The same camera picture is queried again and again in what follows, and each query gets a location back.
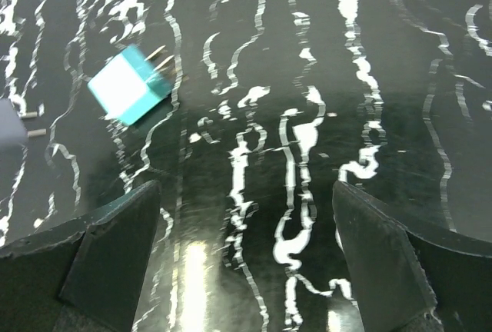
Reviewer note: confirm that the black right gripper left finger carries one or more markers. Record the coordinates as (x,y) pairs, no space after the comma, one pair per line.
(85,274)

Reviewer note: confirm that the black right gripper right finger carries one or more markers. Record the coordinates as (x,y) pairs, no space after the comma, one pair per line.
(407,273)

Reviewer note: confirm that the dark purple plug adapter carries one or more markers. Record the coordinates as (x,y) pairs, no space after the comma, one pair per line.
(13,130)

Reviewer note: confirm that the teal plug adapter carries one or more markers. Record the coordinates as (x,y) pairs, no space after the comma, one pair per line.
(131,84)

